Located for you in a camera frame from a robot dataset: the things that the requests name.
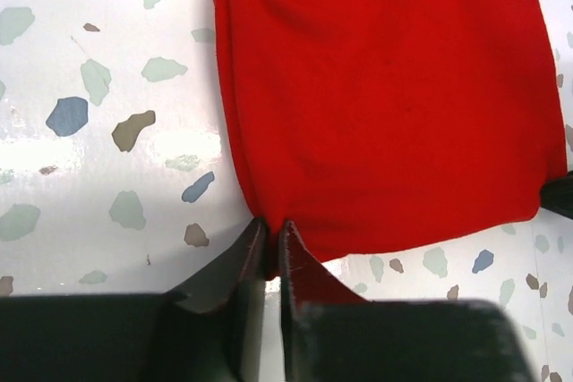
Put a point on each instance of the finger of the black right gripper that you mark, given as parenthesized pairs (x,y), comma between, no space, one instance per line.
(557,195)

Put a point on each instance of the red t shirt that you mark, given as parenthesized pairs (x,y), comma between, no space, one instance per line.
(384,125)

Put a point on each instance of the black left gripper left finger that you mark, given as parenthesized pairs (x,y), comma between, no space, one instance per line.
(208,328)

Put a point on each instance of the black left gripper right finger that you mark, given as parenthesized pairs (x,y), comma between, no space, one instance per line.
(331,333)

